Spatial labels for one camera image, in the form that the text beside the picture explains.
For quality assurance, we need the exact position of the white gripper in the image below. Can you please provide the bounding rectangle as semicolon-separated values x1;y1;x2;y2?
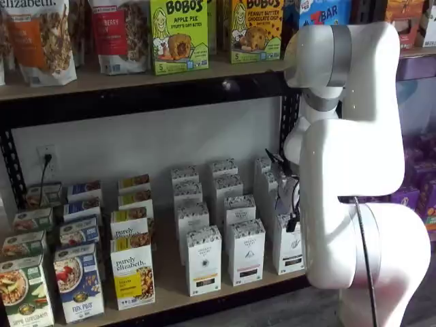
274;159;301;234

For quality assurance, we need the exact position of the white box pink strip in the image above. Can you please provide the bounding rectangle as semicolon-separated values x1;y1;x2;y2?
208;157;239;178
212;173;244;224
223;194;257;228
227;217;266;287

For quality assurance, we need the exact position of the white box orange strip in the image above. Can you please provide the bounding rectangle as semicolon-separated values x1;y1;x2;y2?
176;202;211;266
170;165;200;185
185;224;223;297
172;181;204;206

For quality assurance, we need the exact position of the purple Annie's snack box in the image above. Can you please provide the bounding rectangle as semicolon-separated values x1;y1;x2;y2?
415;132;436;151
419;180;436;223
404;146;426;172
391;185;421;223
407;159;436;187

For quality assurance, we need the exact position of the wooden shelf board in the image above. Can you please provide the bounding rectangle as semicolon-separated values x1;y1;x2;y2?
398;46;436;59
0;176;307;324
0;50;290;102

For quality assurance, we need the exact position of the yellow purely elizabeth cereal box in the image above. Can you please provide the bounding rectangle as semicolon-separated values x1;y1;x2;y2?
117;189;155;211
117;174;151;193
110;232;157;311
110;206;153;241

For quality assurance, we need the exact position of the yellow Bobo's peanut butter box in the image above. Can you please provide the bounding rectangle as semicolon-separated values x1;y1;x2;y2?
228;0;284;65

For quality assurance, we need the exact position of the blue Z bar box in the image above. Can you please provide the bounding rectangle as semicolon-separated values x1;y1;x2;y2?
283;0;352;45

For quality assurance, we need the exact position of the blue flax plus cereal box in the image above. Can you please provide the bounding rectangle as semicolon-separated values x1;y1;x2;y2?
59;215;100;247
66;179;103;202
53;243;106;324
63;196;102;221

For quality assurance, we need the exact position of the green Bobo's apple pie box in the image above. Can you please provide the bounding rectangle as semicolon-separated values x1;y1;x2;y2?
149;0;210;76
206;0;219;57

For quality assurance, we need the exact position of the orange snack box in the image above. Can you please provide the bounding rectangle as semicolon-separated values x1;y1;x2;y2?
384;0;426;52

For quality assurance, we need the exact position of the white snack box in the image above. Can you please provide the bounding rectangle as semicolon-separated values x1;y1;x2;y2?
420;0;436;48

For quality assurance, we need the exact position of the green Nature's Path cereal box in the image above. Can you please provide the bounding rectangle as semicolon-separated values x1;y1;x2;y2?
12;206;55;233
25;182;63;209
0;253;55;327
0;230;48;260

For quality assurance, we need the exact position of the black metal shelving rack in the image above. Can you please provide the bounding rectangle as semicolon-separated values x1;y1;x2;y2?
398;56;436;82
0;0;389;327

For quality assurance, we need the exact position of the red purely elizabeth granola bag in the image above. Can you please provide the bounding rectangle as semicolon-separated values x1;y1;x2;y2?
89;0;151;76

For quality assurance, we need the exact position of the orange purely elizabeth granola bag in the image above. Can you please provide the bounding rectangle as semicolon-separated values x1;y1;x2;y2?
0;0;78;88

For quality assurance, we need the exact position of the white wall outlet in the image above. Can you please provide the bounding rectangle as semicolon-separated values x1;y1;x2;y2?
36;144;63;182

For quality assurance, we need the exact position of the black plug with cord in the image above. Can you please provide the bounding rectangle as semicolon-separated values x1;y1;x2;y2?
40;153;52;207

